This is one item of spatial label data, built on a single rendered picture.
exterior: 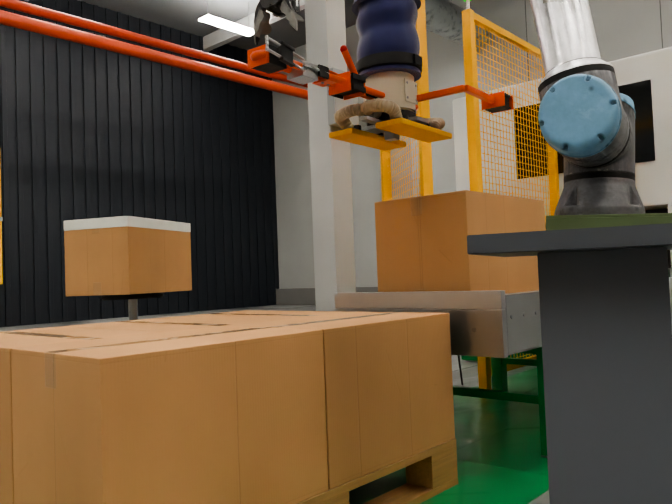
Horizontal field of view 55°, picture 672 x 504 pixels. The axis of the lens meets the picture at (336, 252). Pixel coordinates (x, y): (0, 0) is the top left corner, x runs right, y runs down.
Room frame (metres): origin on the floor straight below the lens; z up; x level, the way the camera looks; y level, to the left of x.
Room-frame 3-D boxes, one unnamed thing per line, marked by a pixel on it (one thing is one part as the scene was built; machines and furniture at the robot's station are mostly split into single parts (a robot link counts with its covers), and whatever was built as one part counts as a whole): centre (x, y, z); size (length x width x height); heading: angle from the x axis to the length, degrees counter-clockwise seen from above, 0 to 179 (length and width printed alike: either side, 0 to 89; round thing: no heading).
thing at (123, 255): (3.59, 1.15, 0.82); 0.60 x 0.40 x 0.40; 162
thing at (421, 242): (2.50, -0.50, 0.75); 0.60 x 0.40 x 0.40; 137
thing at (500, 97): (2.26, -0.60, 1.27); 0.09 x 0.08 x 0.05; 52
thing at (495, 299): (2.24, -0.26, 0.58); 0.70 x 0.03 x 0.06; 48
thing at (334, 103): (3.41, -0.07, 1.62); 0.20 x 0.05 x 0.30; 138
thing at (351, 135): (2.24, -0.13, 1.17); 0.34 x 0.10 x 0.05; 142
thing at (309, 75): (1.82, 0.08, 1.26); 0.07 x 0.07 x 0.04; 52
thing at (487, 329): (2.24, -0.26, 0.47); 0.70 x 0.03 x 0.15; 48
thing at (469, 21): (3.85, -1.12, 1.05); 1.17 x 0.10 x 2.10; 138
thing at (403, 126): (2.13, -0.28, 1.17); 0.34 x 0.10 x 0.05; 142
